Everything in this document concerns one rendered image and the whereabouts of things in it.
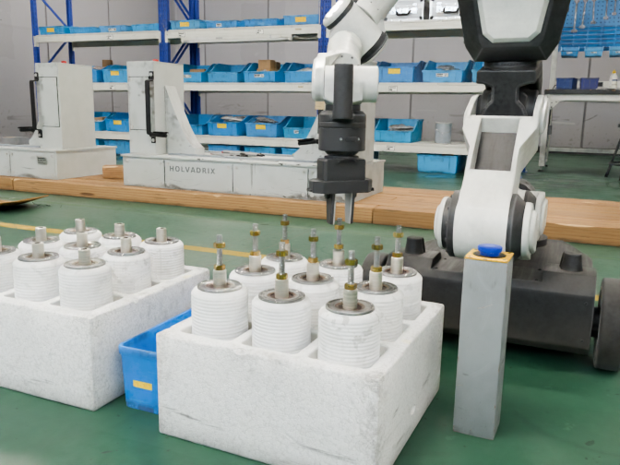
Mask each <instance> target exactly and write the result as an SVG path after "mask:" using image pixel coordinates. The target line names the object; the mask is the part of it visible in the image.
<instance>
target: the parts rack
mask: <svg viewBox="0 0 620 465"><path fill-rule="evenodd" d="M42 1H43V2H44V3H45V4H46V6H47V7H48V8H49V9H50V10H51V11H52V12H53V14H54V15H55V16H56V17H57V18H58V19H59V20H60V22H61V23H62V24H63V25H64V26H66V24H65V22H64V21H63V20H62V19H60V18H59V16H58V15H57V14H56V13H55V12H54V11H53V9H52V8H51V7H50V6H49V5H48V4H47V3H46V1H45V0H42ZM174 2H175V3H176V4H177V5H178V7H179V8H180V10H181V11H182V13H183V15H184V16H185V18H186V20H192V19H199V0H188V4H189V12H188V10H187V8H186V7H185V5H184V3H183V1H182V0H179V2H180V3H181V5H182V6H183V8H184V10H185V12H186V13H187V15H188V16H189V18H188V17H187V15H186V13H185V12H184V10H183V9H182V8H181V6H180V4H179V3H178V1H177V0H174ZM320 6H321V7H320V22H319V14H318V24H309V25H286V26H262V27H239V28H216V29H192V30H170V26H171V23H170V8H169V0H158V11H159V30H147V31H123V32H100V33H77V34H54V35H39V32H38V30H40V29H39V28H38V17H37V3H36V0H30V15H31V29H32V42H33V56H34V70H35V63H40V62H41V59H40V45H39V42H63V44H62V45H61V47H60V48H59V49H58V50H57V51H56V53H55V54H54V55H53V57H52V58H51V59H50V60H49V62H48V63H51V62H52V61H53V60H54V59H55V57H56V56H57V55H58V54H59V52H60V51H61V50H62V49H63V47H64V46H65V45H66V44H67V42H68V52H69V64H75V48H80V47H113V46H146V45H159V46H160V62H163V63H172V64H173V63H174V61H175V59H176V58H177V56H178V55H179V54H180V55H179V57H178V58H177V60H176V61H175V64H178V62H179V60H180V59H181V57H182V56H183V54H184V53H185V51H186V49H187V47H188V46H189V53H190V65H194V66H200V51H199V48H200V44H211V43H243V42H198V43H182V41H181V38H196V37H225V36H253V35H281V34H292V35H293V36H297V37H300V38H302V39H300V38H297V37H293V38H292V41H261V42H308V41H318V53H327V52H328V40H329V32H330V30H328V29H327V28H326V27H325V26H324V25H323V19H324V17H325V16H326V14H327V13H328V11H329V10H330V9H331V0H320ZM66 20H67V27H73V15H72V0H66ZM384 24H385V30H386V35H387V38H388V39H406V38H438V37H463V32H462V27H461V21H460V18H449V19H426V20H403V21H384ZM318 29H319V37H318ZM317 37H318V38H317ZM309 38H315V39H309ZM178 44H182V46H181V47H180V49H179V50H178V52H177V54H176V55H175V57H174V58H173V60H172V61H171V45H178ZM184 47H185V48H184ZM183 48H184V49H183ZM182 50H183V51H182ZM181 51H182V52H181ZM92 87H93V91H122V92H128V89H127V83H92ZM484 90H485V85H484V84H477V83H379V84H378V94H483V91H484ZM184 92H190V101H191V112H190V110H189V109H188V107H187V105H186V104H185V102H184V104H185V109H187V111H188V113H189V114H201V108H200V96H201V92H250V93H312V83H184ZM188 113H187V112H186V110H185V114H188ZM195 136H196V138H197V140H198V142H199V143H200V144H201V143H208V144H228V145H249V146H270V147H290V148H300V147H301V146H299V145H298V141H297V139H303V138H284V137H247V136H241V137H228V136H210V135H195ZM95 138H104V139H125V140H130V136H129V132H112V131H95ZM450 143H451V144H436V143H435V142H434V141H424V140H421V141H418V142H413V143H394V142H375V141H374V151H393V152H413V153H434V154H455V155H468V154H469V153H468V151H467V148H466V143H465V142H450Z"/></svg>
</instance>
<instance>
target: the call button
mask: <svg viewBox="0 0 620 465"><path fill-rule="evenodd" d="M478 251H480V255H483V256H499V255H500V253H501V252H503V247H502V246H501V245H499V244H479V245H478Z"/></svg>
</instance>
